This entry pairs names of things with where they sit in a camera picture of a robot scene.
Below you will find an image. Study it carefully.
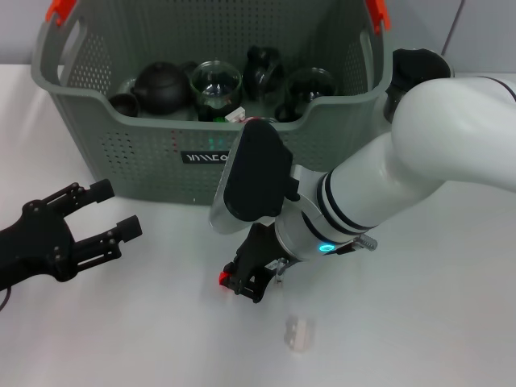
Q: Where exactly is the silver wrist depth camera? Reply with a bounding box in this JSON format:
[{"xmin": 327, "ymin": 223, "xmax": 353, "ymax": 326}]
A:
[{"xmin": 208, "ymin": 119, "xmax": 302, "ymax": 235}]

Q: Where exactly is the black clay teapot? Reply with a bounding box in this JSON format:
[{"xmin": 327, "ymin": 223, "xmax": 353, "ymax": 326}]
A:
[{"xmin": 131, "ymin": 60, "xmax": 198, "ymax": 117}]

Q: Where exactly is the glass pitcher with black handle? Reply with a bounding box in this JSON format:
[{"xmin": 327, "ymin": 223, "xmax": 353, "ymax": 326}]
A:
[{"xmin": 382, "ymin": 47, "xmax": 455, "ymax": 124}]

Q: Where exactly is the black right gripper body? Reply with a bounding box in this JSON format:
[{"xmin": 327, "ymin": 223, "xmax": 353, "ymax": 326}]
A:
[{"xmin": 235, "ymin": 223, "xmax": 292, "ymax": 283}]

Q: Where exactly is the grey perforated storage bin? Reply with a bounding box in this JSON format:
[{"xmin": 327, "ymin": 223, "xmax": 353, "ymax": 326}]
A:
[{"xmin": 31, "ymin": 0, "xmax": 394, "ymax": 206}]

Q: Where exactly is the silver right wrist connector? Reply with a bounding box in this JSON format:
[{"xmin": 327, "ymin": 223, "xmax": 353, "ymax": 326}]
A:
[{"xmin": 334, "ymin": 235, "xmax": 379, "ymax": 256}]

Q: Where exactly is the small black tea bowl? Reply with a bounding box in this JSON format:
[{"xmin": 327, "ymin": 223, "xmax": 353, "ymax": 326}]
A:
[{"xmin": 107, "ymin": 93, "xmax": 140, "ymax": 119}]

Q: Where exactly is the translucent white block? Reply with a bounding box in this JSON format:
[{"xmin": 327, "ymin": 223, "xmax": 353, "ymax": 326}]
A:
[{"xmin": 283, "ymin": 315, "xmax": 316, "ymax": 353}]

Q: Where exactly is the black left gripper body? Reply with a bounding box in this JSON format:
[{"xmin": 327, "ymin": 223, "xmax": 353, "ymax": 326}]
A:
[{"xmin": 0, "ymin": 197, "xmax": 81, "ymax": 292}]

